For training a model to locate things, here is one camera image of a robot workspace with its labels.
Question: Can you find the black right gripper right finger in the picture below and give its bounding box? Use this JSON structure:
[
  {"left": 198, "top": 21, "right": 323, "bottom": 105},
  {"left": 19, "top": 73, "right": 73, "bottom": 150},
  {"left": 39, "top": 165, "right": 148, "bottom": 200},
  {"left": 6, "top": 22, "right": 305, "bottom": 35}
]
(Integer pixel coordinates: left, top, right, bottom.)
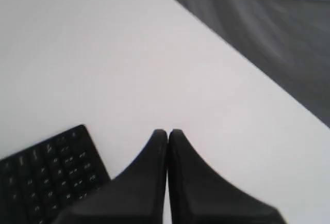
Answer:
[{"left": 168, "top": 130, "right": 286, "bottom": 223}]

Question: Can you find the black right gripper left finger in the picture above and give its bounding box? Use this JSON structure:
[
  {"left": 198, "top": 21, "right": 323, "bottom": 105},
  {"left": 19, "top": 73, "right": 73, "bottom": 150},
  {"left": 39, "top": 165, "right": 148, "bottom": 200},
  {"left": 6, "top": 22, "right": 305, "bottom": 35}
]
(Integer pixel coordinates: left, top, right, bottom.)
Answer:
[{"left": 54, "top": 129, "right": 168, "bottom": 223}]

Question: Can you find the black Acer keyboard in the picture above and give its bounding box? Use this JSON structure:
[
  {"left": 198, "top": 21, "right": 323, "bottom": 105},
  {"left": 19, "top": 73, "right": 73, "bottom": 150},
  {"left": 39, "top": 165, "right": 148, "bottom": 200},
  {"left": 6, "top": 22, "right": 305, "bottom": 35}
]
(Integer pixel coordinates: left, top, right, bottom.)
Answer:
[{"left": 1, "top": 124, "right": 111, "bottom": 223}]

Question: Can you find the grey backdrop cloth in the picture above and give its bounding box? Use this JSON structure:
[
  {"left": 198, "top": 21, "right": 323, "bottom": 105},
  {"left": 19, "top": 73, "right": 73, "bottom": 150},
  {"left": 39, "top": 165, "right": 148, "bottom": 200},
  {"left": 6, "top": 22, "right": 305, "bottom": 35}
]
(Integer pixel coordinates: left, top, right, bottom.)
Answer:
[{"left": 176, "top": 0, "right": 329, "bottom": 125}]

